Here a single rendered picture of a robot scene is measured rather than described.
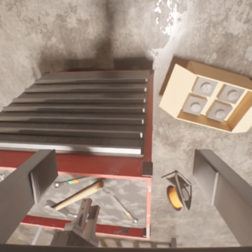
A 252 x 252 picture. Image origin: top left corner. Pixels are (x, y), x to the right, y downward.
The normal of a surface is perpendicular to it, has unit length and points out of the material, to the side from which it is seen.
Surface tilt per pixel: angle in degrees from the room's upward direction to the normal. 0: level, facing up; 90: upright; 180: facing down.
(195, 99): 0
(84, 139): 90
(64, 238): 90
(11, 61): 0
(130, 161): 90
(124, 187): 0
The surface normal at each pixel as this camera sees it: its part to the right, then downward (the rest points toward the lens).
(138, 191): -0.13, 0.62
